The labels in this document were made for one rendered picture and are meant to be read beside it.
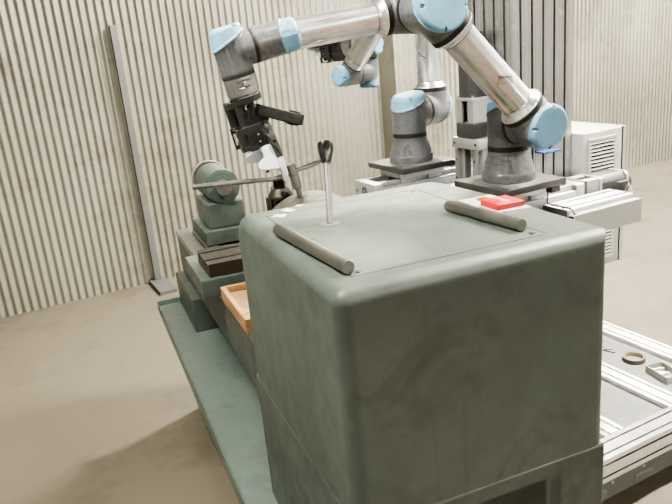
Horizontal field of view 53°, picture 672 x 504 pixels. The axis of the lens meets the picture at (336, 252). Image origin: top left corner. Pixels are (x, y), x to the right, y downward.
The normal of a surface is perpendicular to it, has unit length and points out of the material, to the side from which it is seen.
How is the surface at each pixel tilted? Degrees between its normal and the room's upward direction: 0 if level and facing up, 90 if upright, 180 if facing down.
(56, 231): 90
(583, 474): 90
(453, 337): 90
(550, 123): 96
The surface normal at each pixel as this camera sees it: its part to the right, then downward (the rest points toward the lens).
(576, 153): -0.88, 0.22
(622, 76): 0.47, 0.22
